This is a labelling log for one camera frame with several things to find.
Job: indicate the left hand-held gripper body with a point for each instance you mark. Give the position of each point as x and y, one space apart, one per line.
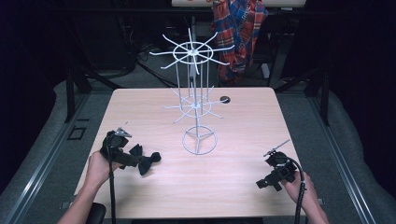
115 143

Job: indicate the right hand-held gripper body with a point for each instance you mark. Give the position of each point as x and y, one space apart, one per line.
280 168

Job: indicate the black bow tie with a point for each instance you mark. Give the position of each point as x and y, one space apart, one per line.
148 160

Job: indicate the person's right hand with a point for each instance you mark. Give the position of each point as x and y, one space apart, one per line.
299 189

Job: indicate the person's left hand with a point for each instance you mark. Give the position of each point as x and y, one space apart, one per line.
98 168

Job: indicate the black chair armrest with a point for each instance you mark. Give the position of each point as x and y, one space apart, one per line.
95 214

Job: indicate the black metal stand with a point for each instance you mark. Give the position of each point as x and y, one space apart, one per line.
72 90

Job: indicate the red blue plaid cloth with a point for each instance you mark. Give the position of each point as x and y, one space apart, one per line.
238 37

